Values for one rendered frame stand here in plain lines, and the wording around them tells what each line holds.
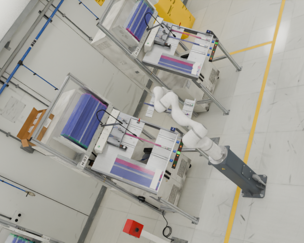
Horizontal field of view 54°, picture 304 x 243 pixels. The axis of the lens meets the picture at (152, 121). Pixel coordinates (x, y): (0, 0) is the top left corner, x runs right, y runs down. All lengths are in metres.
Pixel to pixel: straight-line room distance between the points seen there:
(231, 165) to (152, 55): 1.72
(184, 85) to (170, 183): 1.26
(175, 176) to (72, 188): 1.74
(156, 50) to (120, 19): 0.57
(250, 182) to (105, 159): 1.45
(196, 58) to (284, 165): 1.60
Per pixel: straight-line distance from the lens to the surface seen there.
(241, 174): 2.95
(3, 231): 3.02
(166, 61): 3.69
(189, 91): 3.93
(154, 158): 3.11
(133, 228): 3.05
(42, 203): 4.54
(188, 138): 2.48
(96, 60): 5.09
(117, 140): 3.11
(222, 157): 2.73
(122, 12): 3.91
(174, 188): 3.66
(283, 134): 3.47
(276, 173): 3.28
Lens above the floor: 2.72
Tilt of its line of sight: 33 degrees down
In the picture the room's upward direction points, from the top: 51 degrees counter-clockwise
